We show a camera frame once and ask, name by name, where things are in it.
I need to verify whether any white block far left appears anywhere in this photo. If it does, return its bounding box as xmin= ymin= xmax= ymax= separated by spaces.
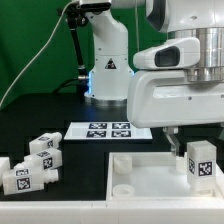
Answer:
xmin=0 ymin=157 xmax=10 ymax=187

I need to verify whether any white marker plate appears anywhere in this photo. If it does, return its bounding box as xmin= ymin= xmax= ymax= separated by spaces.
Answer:
xmin=64 ymin=122 xmax=152 ymax=140

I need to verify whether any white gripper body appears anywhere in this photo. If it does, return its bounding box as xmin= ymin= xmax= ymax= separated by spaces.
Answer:
xmin=127 ymin=70 xmax=224 ymax=128

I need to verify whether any white square tabletop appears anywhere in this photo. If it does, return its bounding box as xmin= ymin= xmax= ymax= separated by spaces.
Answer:
xmin=105 ymin=151 xmax=224 ymax=201

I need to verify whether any white front fence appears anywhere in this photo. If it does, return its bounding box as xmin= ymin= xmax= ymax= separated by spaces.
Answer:
xmin=0 ymin=199 xmax=224 ymax=224

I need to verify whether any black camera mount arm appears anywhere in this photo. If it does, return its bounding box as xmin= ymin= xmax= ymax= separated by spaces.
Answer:
xmin=55 ymin=2 xmax=89 ymax=94

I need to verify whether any black cable at base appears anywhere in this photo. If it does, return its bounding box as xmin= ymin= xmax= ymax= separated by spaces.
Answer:
xmin=51 ymin=77 xmax=88 ymax=95

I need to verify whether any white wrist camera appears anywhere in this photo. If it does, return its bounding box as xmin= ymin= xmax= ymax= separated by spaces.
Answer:
xmin=133 ymin=37 xmax=200 ymax=70

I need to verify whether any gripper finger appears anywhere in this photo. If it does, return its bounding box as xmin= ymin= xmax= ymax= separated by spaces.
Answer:
xmin=163 ymin=127 xmax=180 ymax=156

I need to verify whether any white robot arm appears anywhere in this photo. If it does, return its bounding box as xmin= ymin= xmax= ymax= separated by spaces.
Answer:
xmin=78 ymin=0 xmax=224 ymax=154

